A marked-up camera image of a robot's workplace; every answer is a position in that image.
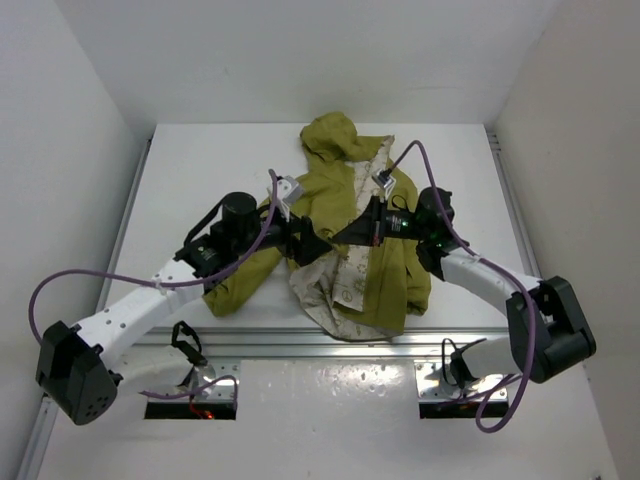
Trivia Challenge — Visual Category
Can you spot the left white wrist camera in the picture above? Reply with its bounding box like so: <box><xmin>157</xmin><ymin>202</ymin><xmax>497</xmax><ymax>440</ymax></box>
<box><xmin>275</xmin><ymin>176</ymin><xmax>304</xmax><ymax>212</ymax></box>

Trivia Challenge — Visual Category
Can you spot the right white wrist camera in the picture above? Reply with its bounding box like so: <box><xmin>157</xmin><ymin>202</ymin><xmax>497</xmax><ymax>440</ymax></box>
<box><xmin>372</xmin><ymin>168</ymin><xmax>396</xmax><ymax>197</ymax></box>

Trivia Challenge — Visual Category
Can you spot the purple cable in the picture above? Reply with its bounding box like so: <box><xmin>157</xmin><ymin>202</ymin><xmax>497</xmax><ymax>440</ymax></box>
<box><xmin>387</xmin><ymin>140</ymin><xmax>540</xmax><ymax>432</ymax></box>
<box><xmin>28</xmin><ymin>168</ymin><xmax>281</xmax><ymax>401</ymax></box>

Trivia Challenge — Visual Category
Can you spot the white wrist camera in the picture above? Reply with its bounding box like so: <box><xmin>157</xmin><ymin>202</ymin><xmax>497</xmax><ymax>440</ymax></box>
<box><xmin>372</xmin><ymin>168</ymin><xmax>396</xmax><ymax>197</ymax></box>
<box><xmin>275</xmin><ymin>176</ymin><xmax>304</xmax><ymax>212</ymax></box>

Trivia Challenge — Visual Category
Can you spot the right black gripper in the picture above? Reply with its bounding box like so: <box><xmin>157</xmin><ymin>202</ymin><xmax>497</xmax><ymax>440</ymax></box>
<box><xmin>332</xmin><ymin>197</ymin><xmax>428</xmax><ymax>248</ymax></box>

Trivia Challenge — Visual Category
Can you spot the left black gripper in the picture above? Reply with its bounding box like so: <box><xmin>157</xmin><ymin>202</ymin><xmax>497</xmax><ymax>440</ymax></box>
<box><xmin>232</xmin><ymin>200</ymin><xmax>331</xmax><ymax>266</ymax></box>

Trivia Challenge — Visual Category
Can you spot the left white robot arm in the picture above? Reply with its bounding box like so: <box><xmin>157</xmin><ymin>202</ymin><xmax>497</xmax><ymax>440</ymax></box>
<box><xmin>36</xmin><ymin>192</ymin><xmax>331</xmax><ymax>426</ymax></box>

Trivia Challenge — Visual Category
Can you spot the white front cover panel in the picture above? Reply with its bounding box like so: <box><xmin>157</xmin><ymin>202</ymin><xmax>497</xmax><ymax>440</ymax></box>
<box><xmin>39</xmin><ymin>361</ymin><xmax>618</xmax><ymax>479</ymax></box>

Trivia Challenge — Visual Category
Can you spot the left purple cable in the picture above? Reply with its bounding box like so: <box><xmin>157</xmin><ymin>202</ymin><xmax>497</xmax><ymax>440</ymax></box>
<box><xmin>28</xmin><ymin>168</ymin><xmax>281</xmax><ymax>401</ymax></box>

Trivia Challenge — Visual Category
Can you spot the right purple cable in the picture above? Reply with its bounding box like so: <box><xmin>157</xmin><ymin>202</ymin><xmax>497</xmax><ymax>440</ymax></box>
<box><xmin>387</xmin><ymin>140</ymin><xmax>540</xmax><ymax>432</ymax></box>

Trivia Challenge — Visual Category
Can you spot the olive green hooded jacket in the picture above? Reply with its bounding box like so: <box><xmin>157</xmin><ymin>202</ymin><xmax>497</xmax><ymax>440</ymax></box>
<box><xmin>202</xmin><ymin>110</ymin><xmax>432</xmax><ymax>346</ymax></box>

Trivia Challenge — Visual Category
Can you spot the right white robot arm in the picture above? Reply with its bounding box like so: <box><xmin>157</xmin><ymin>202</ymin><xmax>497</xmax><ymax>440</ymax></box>
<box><xmin>332</xmin><ymin>187</ymin><xmax>597</xmax><ymax>387</ymax></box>

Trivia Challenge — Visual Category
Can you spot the aluminium frame rail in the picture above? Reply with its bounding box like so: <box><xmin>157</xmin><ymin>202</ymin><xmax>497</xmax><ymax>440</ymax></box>
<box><xmin>189</xmin><ymin>327</ymin><xmax>521</xmax><ymax>359</ymax></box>

